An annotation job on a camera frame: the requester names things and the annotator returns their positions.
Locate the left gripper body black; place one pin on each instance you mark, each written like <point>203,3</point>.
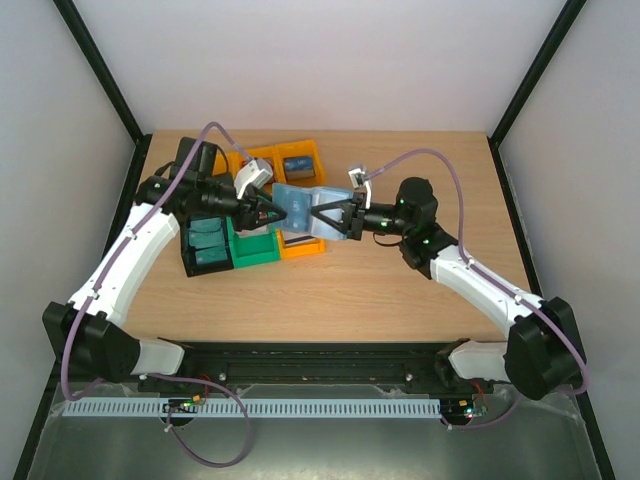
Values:
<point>246,214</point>

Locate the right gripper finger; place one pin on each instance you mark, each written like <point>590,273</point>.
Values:
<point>333,208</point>
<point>320,229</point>

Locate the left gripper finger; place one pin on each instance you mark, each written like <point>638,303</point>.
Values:
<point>260,199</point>
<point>257,219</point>

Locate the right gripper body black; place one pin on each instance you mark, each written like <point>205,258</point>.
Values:
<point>357,216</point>

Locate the blue VIP card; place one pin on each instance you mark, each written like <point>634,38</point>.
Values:
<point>297,206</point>

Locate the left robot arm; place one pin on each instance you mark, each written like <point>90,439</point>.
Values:
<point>88,330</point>

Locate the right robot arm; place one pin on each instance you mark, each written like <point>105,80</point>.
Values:
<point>425,246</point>

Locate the teal vip card stack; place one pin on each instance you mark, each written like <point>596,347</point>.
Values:
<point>206,233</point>
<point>211,256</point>

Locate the red card stack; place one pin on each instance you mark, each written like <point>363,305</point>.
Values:
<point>258,164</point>

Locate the magnetic stripe white card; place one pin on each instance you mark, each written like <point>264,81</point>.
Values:
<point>298,240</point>

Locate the blue card stack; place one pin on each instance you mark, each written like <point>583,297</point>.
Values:
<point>298,167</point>

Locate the yellow bin back left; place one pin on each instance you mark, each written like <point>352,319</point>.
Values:
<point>222,164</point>

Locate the yellow bin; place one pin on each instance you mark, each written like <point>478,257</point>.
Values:
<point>268,154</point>
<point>222,164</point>
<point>301,250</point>
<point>299,148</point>

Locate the yellow bin front right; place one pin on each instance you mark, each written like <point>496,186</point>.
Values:
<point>301,250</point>

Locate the green bin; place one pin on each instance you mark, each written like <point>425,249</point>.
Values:
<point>259,247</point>

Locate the yellow bin back middle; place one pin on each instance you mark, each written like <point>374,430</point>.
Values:
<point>268,154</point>

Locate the yellow bin back right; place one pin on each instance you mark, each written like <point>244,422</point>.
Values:
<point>299,148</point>

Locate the black bin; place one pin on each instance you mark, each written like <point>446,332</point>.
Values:
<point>188,252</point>

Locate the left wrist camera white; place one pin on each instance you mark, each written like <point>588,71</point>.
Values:
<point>245,178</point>

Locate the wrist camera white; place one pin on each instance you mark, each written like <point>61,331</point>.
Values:
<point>245,178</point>
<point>361,182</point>

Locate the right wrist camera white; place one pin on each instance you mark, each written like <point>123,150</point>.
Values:
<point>361,182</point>

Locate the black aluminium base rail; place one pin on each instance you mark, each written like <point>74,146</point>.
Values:
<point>434,368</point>

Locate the white slotted cable duct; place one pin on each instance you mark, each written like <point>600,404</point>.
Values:
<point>256,408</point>

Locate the left black frame post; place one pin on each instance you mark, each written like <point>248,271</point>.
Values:
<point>92,54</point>

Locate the black frame post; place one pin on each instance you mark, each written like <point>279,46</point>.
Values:
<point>560,28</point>
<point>92,54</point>

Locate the right black frame post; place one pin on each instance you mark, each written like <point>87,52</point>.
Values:
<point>560,28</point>

